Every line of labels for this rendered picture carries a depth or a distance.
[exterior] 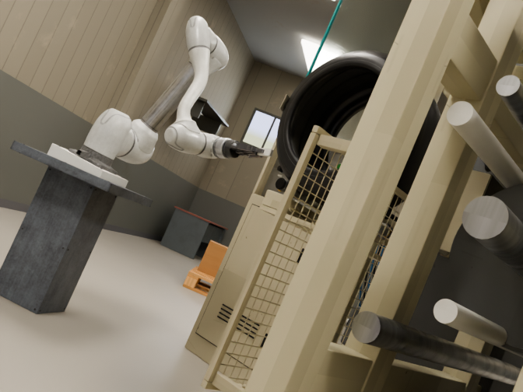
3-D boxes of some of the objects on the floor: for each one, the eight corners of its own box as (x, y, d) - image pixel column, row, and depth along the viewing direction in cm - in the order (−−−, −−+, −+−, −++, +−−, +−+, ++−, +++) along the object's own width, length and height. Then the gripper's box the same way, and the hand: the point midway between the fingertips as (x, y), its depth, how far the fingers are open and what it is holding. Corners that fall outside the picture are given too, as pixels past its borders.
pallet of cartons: (299, 326, 634) (316, 285, 637) (310, 342, 544) (331, 295, 548) (187, 278, 629) (205, 237, 632) (181, 286, 539) (202, 239, 543)
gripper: (222, 134, 245) (265, 138, 229) (241, 146, 254) (283, 150, 239) (216, 151, 244) (259, 155, 228) (236, 162, 253) (278, 167, 238)
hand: (265, 152), depth 236 cm, fingers closed
